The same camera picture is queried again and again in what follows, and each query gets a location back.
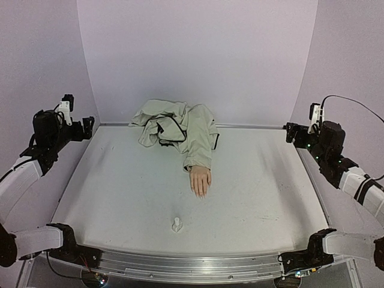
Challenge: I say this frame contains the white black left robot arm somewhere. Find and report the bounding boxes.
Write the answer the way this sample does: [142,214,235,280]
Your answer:
[1,110,95,268]

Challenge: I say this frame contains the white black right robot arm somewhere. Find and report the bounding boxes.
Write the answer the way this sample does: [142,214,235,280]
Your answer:
[280,121,383,274]

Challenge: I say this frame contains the black camera cable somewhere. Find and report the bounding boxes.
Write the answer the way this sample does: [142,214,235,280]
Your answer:
[320,95,384,127]

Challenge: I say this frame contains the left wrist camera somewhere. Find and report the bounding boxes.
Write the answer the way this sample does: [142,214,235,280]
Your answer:
[58,94,74,126]

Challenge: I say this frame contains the beige zip jacket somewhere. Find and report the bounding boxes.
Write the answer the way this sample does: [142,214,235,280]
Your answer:
[129,100,220,170]

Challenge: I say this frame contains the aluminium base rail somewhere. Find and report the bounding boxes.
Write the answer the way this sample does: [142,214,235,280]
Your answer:
[26,239,352,281]

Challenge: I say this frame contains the white nail polish bottle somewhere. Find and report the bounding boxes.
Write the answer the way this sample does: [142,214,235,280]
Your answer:
[172,217,183,233]

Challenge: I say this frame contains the mannequin hand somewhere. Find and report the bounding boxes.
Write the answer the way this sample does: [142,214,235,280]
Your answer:
[188,166,212,199]

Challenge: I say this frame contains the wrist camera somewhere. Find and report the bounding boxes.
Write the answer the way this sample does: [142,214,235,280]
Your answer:
[58,94,74,126]
[308,103,323,134]

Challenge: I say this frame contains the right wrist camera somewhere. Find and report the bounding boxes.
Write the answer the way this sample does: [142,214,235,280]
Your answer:
[308,103,323,134]

